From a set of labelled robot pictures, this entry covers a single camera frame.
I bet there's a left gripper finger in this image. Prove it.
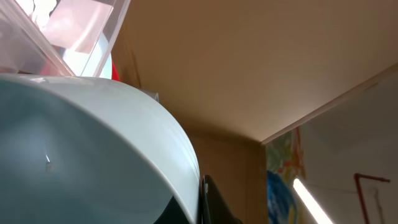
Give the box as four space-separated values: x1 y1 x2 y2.
201 175 243 224

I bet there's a mint green bowl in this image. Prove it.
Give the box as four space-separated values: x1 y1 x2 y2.
1 74 200 223

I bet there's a red serving tray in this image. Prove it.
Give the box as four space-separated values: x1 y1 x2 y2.
111 62 121 82

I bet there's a clear plastic bin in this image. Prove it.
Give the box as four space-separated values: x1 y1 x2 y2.
1 0 130 78

